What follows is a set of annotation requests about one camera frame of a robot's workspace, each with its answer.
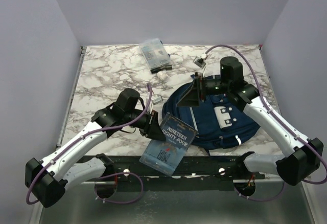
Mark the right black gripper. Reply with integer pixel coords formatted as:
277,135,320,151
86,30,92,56
177,73,230,107

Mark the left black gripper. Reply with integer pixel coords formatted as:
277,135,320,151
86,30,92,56
124,108,167,141

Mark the blue landscape book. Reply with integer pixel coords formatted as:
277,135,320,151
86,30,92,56
139,113,198,176

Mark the navy blue student backpack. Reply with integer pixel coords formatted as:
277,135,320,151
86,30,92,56
161,83,260,151

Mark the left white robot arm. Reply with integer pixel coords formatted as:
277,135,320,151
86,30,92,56
25,88,166,208

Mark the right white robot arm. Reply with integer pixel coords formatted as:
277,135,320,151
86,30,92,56
177,57,326,186

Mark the clear plastic pencil case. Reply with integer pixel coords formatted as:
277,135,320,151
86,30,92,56
138,38,172,74

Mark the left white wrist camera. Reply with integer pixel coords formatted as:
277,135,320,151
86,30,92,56
151,96,164,106

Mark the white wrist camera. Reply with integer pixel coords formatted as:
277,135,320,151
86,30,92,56
193,53,207,74
151,96,164,106

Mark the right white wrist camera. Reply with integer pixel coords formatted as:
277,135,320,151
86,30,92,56
193,53,207,74

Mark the black metal base rail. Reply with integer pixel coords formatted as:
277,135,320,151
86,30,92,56
51,154,282,193

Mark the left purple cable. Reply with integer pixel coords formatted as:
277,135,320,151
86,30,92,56
26,82,153,206

